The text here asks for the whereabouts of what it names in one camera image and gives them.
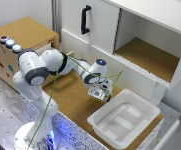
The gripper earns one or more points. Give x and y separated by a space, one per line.
100 88

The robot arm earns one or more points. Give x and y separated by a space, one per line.
31 68

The wooden drawer box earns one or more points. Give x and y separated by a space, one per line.
26 31

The white plastic box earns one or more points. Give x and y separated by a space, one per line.
123 120

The white cabinet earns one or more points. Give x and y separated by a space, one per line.
146 53

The white sliding door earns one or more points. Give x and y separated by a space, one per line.
100 20

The green button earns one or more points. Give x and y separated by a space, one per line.
16 48

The blue button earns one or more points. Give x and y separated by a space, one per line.
10 42

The red button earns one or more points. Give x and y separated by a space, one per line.
3 39

